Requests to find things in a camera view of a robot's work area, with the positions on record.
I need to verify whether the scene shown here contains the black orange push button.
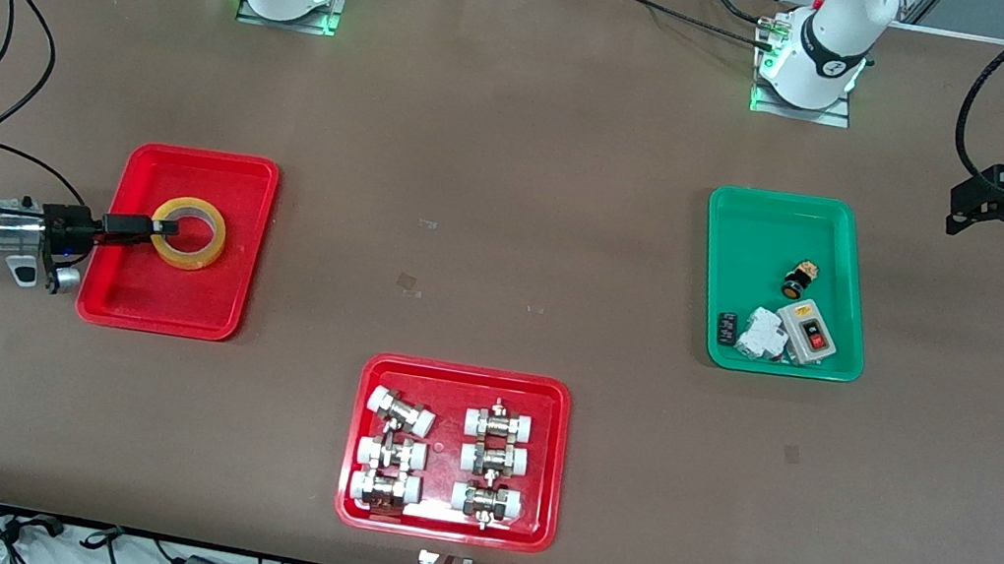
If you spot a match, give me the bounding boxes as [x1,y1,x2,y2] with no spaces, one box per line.
[780,258,822,303]

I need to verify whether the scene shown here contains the metal fitting white caps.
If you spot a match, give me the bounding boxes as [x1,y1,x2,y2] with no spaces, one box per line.
[462,394,539,448]
[354,430,429,477]
[447,479,526,536]
[345,465,424,520]
[458,438,532,482]
[363,384,440,441]

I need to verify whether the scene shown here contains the black cable on table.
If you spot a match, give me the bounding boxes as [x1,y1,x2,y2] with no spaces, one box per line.
[589,0,794,54]

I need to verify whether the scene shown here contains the red tray with fittings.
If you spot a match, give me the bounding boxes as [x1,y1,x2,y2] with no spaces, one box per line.
[332,348,579,558]

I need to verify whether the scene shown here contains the yellow packing tape roll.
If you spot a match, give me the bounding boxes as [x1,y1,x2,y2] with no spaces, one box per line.
[145,192,232,276]

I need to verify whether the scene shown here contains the white circuit breaker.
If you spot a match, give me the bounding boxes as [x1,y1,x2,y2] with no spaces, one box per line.
[731,303,795,366]

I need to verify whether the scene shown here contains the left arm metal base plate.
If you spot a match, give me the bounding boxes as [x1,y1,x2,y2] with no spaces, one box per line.
[748,3,868,129]

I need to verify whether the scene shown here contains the grey switch box red button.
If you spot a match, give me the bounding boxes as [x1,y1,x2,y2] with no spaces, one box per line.
[770,295,844,370]

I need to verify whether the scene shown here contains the green plastic tray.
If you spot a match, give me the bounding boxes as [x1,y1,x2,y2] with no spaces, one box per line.
[685,181,888,389]

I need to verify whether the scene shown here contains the empty-style red plastic tray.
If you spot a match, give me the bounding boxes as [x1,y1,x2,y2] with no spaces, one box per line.
[73,134,283,348]

